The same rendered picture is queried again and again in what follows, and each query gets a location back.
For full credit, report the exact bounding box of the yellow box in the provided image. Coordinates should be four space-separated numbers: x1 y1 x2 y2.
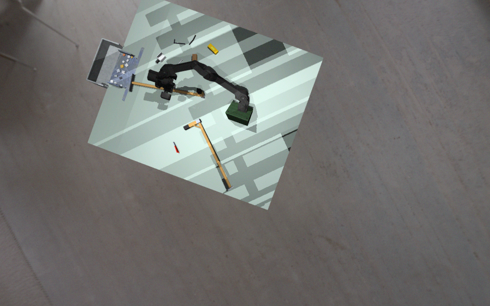
208 44 219 55

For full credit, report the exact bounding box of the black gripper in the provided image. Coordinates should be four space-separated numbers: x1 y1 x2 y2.
161 74 177 100

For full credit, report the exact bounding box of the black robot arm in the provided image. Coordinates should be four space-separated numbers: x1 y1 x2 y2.
147 60 250 113

